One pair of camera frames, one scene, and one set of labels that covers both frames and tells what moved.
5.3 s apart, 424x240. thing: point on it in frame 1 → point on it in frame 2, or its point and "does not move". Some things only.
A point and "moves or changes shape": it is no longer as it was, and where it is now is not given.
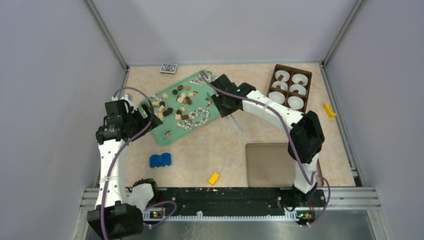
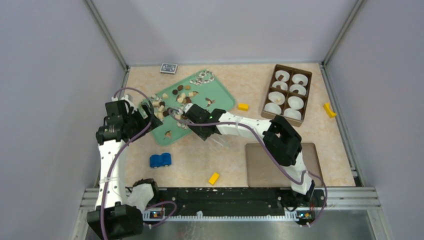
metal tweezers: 231,119 moves or changes shape
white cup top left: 285,74 does not move
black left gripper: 136,112 does not move
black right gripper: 223,112 → 204,136
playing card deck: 169,68 does not move
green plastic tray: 182,108 does not move
